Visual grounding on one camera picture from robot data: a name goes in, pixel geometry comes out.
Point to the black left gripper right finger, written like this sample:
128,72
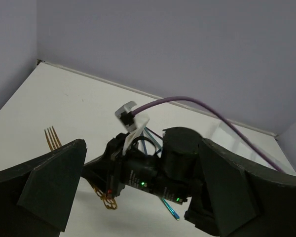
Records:
236,197

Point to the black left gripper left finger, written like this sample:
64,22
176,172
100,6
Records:
37,196

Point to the gold metal fork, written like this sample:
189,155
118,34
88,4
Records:
60,169

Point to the dark teal chopstick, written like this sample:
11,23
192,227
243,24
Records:
153,140

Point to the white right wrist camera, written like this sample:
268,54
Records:
125,116

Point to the blue metal fork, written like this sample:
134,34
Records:
144,147

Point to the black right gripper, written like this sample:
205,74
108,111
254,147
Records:
175,175

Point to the white divided utensil tray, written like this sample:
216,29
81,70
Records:
221,134

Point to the iridescent metal fork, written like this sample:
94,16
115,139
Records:
170,209

